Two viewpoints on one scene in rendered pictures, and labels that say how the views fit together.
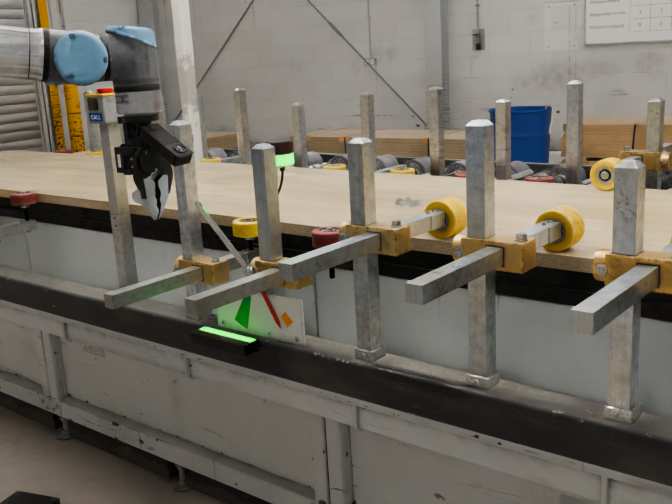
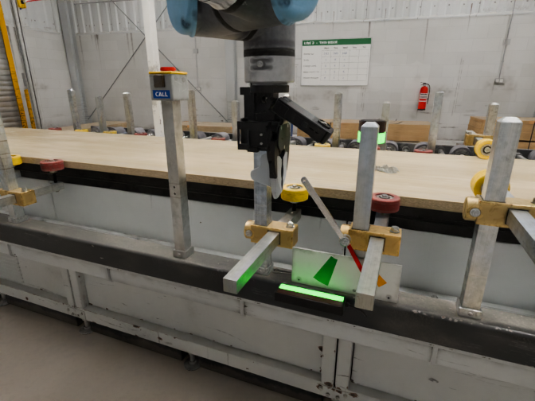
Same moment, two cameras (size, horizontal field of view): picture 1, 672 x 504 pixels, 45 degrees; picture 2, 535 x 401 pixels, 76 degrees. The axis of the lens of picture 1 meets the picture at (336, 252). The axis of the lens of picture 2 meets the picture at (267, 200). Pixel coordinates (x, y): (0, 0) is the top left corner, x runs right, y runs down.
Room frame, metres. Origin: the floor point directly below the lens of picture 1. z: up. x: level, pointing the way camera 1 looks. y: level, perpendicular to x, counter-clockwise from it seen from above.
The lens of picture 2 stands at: (1.03, 0.58, 1.19)
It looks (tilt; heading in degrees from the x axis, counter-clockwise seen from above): 18 degrees down; 342
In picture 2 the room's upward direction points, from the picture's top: straight up
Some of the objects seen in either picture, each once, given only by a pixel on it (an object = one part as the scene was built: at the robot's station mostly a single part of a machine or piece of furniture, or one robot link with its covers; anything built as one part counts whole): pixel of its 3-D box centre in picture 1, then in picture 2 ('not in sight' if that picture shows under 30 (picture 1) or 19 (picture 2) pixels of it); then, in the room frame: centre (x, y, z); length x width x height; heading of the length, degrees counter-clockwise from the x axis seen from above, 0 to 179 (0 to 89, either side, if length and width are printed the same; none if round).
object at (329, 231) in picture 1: (330, 252); (382, 215); (1.76, 0.01, 0.85); 0.08 x 0.08 x 0.11
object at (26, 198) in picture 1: (25, 209); (53, 173); (2.56, 0.97, 0.85); 0.08 x 0.08 x 0.11
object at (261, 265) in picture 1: (281, 271); (369, 237); (1.66, 0.12, 0.85); 0.14 x 0.06 x 0.05; 50
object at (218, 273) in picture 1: (201, 269); (271, 232); (1.82, 0.31, 0.82); 0.14 x 0.06 x 0.05; 50
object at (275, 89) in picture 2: (141, 144); (265, 119); (1.66, 0.38, 1.13); 0.09 x 0.08 x 0.12; 51
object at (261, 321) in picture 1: (257, 313); (342, 274); (1.67, 0.18, 0.75); 0.26 x 0.01 x 0.10; 50
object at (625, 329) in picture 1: (625, 315); not in sight; (1.20, -0.44, 0.87); 0.04 x 0.04 x 0.48; 50
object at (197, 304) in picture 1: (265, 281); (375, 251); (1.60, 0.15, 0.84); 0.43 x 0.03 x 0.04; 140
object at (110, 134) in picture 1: (119, 213); (177, 183); (2.00, 0.53, 0.93); 0.05 x 0.05 x 0.45; 50
